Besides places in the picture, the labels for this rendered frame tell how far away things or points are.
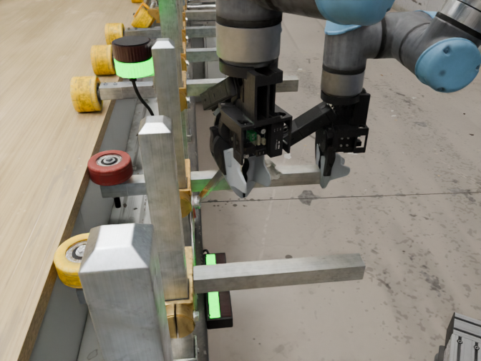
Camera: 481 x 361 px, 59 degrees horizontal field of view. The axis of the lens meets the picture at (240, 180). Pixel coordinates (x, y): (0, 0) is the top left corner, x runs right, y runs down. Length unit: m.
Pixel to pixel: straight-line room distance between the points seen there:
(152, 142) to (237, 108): 0.14
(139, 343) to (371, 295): 1.60
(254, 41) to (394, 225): 1.79
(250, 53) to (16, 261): 0.42
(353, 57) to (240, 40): 0.31
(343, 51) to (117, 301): 0.60
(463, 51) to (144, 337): 0.54
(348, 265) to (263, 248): 1.28
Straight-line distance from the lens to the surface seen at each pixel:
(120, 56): 0.69
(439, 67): 0.65
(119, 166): 0.81
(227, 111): 0.54
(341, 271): 0.69
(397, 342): 1.72
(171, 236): 0.54
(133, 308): 0.24
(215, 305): 0.81
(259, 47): 0.49
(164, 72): 0.70
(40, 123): 1.05
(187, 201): 0.78
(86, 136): 0.96
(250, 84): 0.49
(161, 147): 0.46
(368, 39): 0.76
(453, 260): 2.11
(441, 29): 0.68
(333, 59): 0.76
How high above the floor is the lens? 1.32
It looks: 34 degrees down
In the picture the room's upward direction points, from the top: straight up
